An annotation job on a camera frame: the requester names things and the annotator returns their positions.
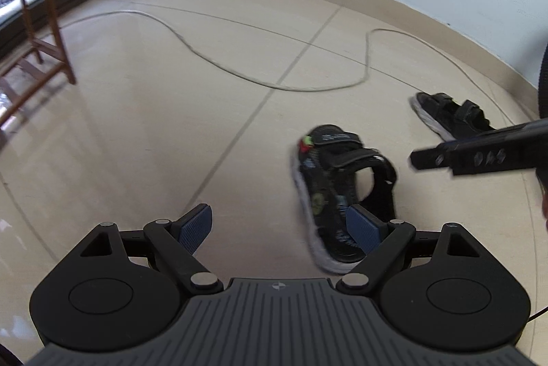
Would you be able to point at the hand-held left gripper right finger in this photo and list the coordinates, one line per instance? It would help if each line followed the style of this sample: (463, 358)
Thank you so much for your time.
(363, 229)

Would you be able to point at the black sandal white sole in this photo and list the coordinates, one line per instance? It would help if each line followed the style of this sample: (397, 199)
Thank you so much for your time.
(338, 139)
(445, 109)

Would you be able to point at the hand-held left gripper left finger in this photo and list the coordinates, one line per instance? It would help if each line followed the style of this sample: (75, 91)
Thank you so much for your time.
(195, 227)

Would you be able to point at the brown wooden shoe rack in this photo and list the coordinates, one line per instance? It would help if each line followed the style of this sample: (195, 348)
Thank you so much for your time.
(53, 27)

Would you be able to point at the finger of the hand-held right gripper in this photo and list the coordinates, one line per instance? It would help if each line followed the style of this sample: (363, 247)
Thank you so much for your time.
(483, 156)

